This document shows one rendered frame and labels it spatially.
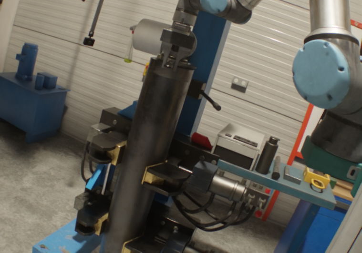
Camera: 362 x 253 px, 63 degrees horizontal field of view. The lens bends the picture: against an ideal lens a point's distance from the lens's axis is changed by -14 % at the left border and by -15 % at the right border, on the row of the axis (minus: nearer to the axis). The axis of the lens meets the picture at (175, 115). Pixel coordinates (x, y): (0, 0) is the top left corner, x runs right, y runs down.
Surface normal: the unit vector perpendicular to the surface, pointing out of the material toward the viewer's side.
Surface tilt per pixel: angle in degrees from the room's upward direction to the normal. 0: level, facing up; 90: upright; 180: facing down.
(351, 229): 90
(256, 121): 90
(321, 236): 90
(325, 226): 90
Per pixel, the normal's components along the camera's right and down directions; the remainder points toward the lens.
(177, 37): -0.07, 0.22
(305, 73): -0.82, -0.03
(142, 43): -0.41, 0.52
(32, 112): -0.32, 0.13
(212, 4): 0.44, 0.33
